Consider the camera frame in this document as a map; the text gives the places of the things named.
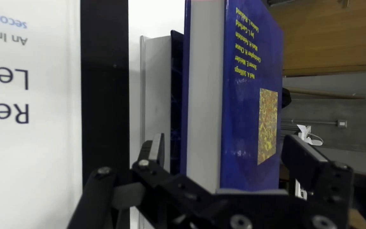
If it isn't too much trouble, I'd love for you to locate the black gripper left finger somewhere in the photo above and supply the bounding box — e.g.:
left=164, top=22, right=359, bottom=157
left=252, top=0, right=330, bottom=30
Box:
left=66, top=133, right=218, bottom=229

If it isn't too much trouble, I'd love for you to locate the thin grey metal rod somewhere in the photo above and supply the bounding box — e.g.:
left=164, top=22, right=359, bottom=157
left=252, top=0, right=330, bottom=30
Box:
left=293, top=120, right=349, bottom=129

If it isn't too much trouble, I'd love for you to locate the black cover book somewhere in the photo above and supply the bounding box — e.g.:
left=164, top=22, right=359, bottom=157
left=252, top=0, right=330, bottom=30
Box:
left=139, top=30, right=186, bottom=176

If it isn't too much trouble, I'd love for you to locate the black backpack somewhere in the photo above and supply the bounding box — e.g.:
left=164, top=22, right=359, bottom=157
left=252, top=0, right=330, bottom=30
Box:
left=281, top=87, right=294, bottom=109

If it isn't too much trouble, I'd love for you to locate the white cover book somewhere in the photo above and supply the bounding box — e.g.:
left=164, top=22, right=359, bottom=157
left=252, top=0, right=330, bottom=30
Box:
left=0, top=0, right=83, bottom=229

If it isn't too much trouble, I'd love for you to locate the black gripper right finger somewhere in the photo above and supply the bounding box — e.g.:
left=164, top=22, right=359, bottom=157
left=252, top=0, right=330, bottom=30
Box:
left=281, top=134, right=366, bottom=229

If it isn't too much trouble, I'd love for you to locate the blue hardcover book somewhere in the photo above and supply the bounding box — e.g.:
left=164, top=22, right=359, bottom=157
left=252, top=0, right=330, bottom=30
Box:
left=181, top=0, right=285, bottom=195

